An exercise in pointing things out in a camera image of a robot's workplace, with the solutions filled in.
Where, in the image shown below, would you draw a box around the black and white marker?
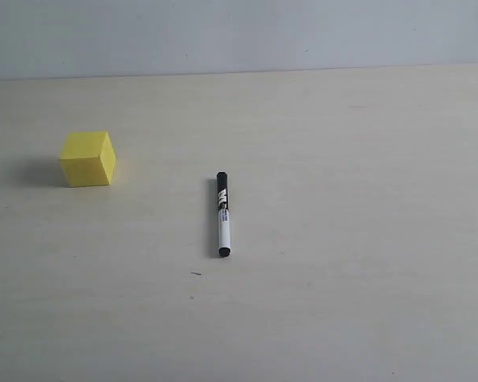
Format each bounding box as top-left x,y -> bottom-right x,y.
217,171 -> 231,258

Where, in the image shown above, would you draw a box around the yellow foam cube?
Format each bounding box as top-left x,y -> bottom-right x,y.
60,131 -> 116,187

